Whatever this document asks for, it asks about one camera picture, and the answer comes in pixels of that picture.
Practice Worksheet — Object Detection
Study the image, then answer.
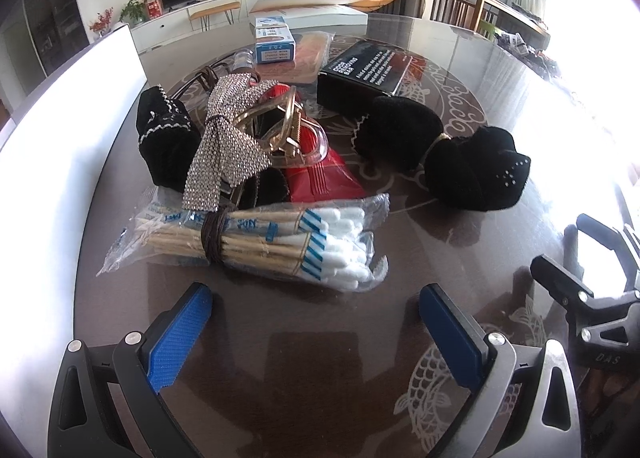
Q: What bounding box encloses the bag of cotton swabs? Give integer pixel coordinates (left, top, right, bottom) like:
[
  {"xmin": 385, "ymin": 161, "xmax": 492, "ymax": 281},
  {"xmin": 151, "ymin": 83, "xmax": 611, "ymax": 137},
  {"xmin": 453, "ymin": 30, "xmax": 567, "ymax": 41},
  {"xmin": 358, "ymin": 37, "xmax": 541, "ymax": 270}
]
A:
[{"xmin": 101, "ymin": 186, "xmax": 390, "ymax": 292}]

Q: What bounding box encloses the black fuzzy hair scrunchie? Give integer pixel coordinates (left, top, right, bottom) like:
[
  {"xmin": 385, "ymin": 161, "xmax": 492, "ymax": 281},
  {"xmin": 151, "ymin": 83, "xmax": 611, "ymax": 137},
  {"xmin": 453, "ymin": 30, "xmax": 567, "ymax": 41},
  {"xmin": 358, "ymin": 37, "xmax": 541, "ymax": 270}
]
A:
[{"xmin": 352, "ymin": 96, "xmax": 530, "ymax": 212}]

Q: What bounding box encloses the rhinestone bow hair clip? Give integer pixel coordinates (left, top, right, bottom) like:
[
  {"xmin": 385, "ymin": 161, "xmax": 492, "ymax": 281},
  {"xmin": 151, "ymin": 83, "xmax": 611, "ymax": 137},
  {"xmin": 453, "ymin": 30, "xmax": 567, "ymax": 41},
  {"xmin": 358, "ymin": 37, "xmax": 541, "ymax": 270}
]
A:
[{"xmin": 182, "ymin": 72, "xmax": 277, "ymax": 212}]

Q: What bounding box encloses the black knit hair accessory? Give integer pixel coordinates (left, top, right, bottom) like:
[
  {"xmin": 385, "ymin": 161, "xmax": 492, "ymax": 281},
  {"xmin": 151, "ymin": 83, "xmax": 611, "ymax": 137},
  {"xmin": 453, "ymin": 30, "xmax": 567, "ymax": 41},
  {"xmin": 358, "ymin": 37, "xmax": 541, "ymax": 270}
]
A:
[{"xmin": 136, "ymin": 85, "xmax": 201, "ymax": 192}]

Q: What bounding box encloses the gold hair claw clip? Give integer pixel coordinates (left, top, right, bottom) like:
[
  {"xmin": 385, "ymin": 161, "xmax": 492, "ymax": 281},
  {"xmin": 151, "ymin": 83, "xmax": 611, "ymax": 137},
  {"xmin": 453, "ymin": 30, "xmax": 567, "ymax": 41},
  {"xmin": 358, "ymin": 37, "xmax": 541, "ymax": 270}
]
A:
[{"xmin": 233, "ymin": 84, "xmax": 329, "ymax": 169}]

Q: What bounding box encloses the black rectangular box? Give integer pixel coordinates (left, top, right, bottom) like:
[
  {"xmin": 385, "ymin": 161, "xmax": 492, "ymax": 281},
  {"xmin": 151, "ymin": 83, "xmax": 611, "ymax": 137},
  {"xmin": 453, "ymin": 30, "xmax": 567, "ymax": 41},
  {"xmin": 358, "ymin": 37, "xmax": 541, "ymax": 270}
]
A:
[{"xmin": 317, "ymin": 40, "xmax": 414, "ymax": 119}]

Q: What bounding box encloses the blue white ointment box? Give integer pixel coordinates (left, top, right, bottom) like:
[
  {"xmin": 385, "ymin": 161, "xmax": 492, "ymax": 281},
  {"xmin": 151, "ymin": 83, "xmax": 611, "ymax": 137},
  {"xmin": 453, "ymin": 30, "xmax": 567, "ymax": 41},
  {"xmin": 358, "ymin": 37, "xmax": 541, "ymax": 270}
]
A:
[{"xmin": 254, "ymin": 16, "xmax": 296, "ymax": 65}]

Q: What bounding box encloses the clear packet of brown items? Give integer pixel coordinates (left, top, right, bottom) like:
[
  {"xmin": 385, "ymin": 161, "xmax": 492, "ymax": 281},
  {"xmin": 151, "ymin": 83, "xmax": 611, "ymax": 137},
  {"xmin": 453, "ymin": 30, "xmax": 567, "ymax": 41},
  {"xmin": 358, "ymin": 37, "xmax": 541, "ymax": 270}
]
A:
[{"xmin": 257, "ymin": 31, "xmax": 334, "ymax": 85}]

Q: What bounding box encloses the small glass bottle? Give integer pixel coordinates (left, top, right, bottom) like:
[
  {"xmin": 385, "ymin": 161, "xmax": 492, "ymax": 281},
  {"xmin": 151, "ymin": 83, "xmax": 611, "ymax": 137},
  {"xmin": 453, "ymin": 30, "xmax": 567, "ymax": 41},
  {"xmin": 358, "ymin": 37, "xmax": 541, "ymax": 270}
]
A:
[{"xmin": 231, "ymin": 50, "xmax": 255, "ymax": 74}]

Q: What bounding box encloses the white storage box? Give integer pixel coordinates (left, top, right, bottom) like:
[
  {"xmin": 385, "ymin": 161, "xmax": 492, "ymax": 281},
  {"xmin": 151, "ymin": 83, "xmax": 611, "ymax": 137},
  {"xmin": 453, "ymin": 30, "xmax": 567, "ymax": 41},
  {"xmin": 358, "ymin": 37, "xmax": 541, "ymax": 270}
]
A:
[{"xmin": 1, "ymin": 26, "xmax": 146, "ymax": 329}]

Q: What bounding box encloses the red flower vase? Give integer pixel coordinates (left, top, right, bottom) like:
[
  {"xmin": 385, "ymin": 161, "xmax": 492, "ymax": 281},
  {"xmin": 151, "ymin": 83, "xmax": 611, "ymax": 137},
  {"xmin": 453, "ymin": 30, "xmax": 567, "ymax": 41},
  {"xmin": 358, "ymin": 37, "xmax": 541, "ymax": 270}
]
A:
[{"xmin": 89, "ymin": 7, "xmax": 114, "ymax": 38}]

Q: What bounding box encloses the wooden bench stool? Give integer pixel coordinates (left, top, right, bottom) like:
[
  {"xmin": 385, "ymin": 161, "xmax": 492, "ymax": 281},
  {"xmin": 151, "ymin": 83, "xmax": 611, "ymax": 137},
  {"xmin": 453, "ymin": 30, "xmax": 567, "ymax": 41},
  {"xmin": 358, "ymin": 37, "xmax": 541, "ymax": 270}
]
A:
[{"xmin": 189, "ymin": 1, "xmax": 241, "ymax": 31}]

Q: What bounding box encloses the black display cabinet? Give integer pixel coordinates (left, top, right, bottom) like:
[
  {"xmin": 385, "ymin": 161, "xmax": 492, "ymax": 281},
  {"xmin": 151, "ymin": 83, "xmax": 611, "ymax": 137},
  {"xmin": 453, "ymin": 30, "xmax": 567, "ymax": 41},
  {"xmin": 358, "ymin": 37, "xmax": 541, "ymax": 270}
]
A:
[{"xmin": 1, "ymin": 0, "xmax": 89, "ymax": 94}]

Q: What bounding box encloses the white tv cabinet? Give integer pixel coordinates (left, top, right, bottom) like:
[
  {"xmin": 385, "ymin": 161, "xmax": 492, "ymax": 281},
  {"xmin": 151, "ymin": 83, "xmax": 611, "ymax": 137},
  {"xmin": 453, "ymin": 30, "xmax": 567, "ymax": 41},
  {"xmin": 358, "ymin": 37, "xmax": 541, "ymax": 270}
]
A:
[{"xmin": 131, "ymin": 0, "xmax": 263, "ymax": 53}]

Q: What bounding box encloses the wooden dining chair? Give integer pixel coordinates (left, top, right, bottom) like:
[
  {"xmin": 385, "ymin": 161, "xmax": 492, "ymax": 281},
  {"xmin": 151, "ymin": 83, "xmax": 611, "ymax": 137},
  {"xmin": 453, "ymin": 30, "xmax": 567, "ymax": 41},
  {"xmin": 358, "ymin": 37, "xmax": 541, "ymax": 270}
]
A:
[{"xmin": 422, "ymin": 0, "xmax": 485, "ymax": 32}]

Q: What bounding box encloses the white flat cardboard box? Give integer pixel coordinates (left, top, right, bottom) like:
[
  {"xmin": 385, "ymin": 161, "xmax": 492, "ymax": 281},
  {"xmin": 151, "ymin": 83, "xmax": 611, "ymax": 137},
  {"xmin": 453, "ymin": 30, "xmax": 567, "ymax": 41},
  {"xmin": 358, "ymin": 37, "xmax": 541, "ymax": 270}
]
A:
[{"xmin": 248, "ymin": 0, "xmax": 368, "ymax": 29}]

